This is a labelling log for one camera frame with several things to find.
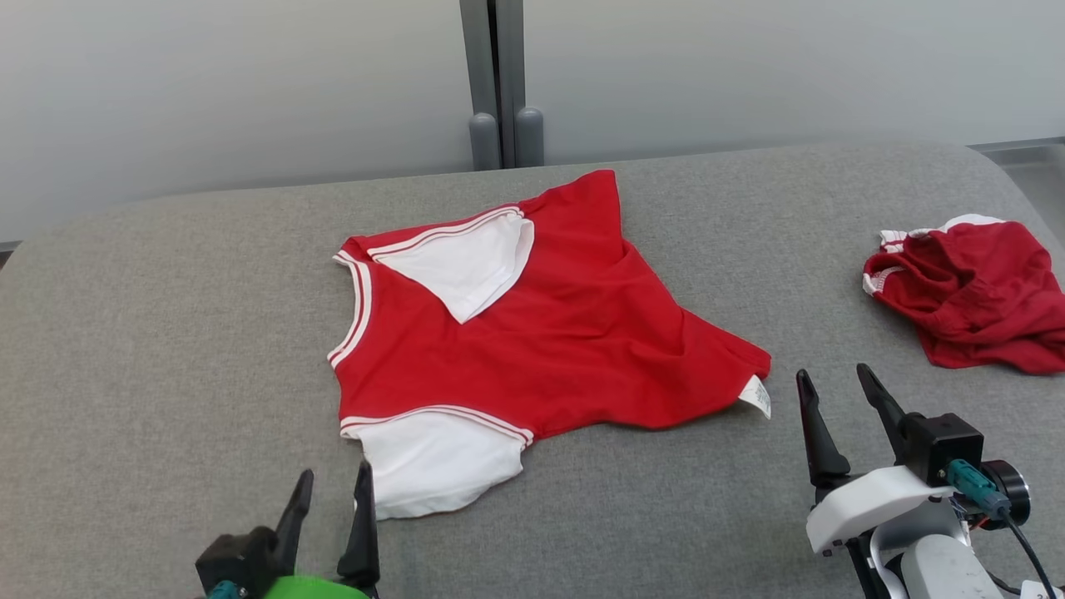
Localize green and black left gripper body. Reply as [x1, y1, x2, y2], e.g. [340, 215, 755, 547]
[262, 574, 371, 599]

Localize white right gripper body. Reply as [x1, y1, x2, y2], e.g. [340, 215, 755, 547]
[805, 465, 958, 557]

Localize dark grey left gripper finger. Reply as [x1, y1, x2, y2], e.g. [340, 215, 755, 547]
[273, 469, 315, 577]
[336, 462, 382, 588]

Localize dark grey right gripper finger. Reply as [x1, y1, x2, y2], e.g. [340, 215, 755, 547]
[855, 363, 911, 463]
[795, 369, 853, 493]

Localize red shorts with white waistband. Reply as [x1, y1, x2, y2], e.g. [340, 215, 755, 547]
[862, 214, 1065, 375]

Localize red jersey with letters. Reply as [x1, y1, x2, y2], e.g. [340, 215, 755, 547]
[327, 169, 773, 522]

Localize black right cable teal connector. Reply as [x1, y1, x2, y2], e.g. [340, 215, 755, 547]
[949, 459, 1062, 599]

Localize grey wall base rail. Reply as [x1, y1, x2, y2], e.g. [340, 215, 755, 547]
[969, 137, 1065, 167]

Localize grey cylindrical post cap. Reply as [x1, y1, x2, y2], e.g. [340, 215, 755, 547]
[468, 112, 502, 171]
[514, 106, 545, 168]

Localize grey metal partition post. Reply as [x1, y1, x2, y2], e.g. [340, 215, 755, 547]
[459, 0, 525, 170]

